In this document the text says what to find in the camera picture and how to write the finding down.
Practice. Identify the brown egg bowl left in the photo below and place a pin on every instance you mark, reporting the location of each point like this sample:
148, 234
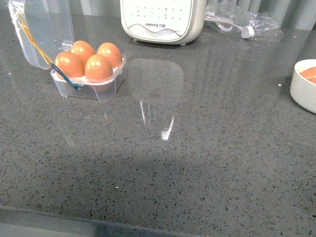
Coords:
309, 74

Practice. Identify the grey curtain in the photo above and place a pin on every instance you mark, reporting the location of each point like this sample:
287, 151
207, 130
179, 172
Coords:
291, 14

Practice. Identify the white soymilk maker appliance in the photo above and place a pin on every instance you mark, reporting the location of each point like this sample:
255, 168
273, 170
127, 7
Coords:
173, 22

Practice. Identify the brown egg box back-left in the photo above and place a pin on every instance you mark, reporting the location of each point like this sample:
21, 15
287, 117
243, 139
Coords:
83, 50

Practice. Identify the blue rubber band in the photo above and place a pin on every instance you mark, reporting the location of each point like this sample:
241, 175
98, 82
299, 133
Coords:
73, 85

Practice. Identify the brown egg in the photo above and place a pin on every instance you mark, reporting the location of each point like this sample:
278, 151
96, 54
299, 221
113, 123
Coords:
98, 69

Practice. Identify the yellow rubber band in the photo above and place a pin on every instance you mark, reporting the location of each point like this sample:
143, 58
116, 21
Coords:
26, 30

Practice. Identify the brown egg box back-right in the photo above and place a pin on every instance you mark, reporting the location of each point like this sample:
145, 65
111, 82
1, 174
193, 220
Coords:
111, 52

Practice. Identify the clear plastic bag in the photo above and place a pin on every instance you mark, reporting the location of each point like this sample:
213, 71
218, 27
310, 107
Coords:
234, 21

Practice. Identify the clear plastic egg box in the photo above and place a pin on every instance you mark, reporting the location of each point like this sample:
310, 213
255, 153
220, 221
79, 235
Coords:
51, 27

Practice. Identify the brown egg box front-left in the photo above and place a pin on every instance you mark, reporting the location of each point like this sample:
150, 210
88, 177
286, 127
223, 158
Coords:
70, 64

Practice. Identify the white bowl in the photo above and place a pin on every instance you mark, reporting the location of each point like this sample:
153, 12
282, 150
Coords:
302, 90

